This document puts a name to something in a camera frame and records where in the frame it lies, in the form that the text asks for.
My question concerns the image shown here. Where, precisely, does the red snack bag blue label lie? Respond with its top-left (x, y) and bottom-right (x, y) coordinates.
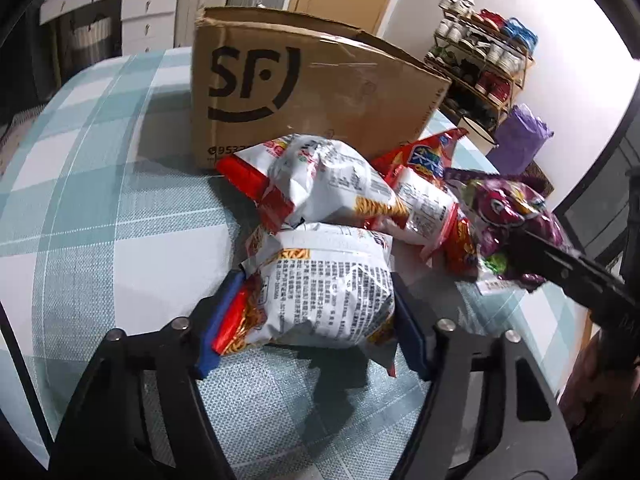
top-left (370, 127), bottom-right (481, 279)

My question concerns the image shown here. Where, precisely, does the shoe rack with shoes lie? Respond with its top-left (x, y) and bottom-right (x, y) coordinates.
top-left (427, 0), bottom-right (540, 128)

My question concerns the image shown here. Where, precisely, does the white dresser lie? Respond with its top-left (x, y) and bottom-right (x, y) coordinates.
top-left (39, 0), bottom-right (181, 56)

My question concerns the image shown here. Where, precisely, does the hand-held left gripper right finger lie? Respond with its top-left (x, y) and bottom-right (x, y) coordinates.
top-left (390, 271), bottom-right (576, 480)

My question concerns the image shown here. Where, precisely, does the purple snack bag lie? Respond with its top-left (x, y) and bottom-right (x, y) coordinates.
top-left (442, 167), bottom-right (573, 295)

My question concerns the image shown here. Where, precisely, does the brown cardboard box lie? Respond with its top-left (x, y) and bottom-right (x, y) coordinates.
top-left (189, 6), bottom-right (453, 171)

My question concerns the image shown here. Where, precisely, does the white red noodle snack bag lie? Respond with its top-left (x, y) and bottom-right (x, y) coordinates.
top-left (215, 132), bottom-right (412, 234)
top-left (211, 220), bottom-right (399, 378)

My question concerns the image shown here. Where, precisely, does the cream waste bin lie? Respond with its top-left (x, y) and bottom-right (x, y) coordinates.
top-left (457, 115), bottom-right (501, 158)

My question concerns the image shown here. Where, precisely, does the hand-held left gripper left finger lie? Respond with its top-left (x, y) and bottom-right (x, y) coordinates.
top-left (47, 269), bottom-right (246, 480)

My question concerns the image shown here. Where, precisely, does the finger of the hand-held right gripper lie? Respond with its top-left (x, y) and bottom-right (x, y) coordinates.
top-left (504, 230), bottom-right (623, 311)

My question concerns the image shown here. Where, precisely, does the wooden shoe rack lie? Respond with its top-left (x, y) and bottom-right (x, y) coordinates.
top-left (425, 0), bottom-right (536, 131)

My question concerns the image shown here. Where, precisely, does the woven laundry basket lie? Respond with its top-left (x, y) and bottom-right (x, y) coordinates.
top-left (70, 12), bottom-right (113, 61)

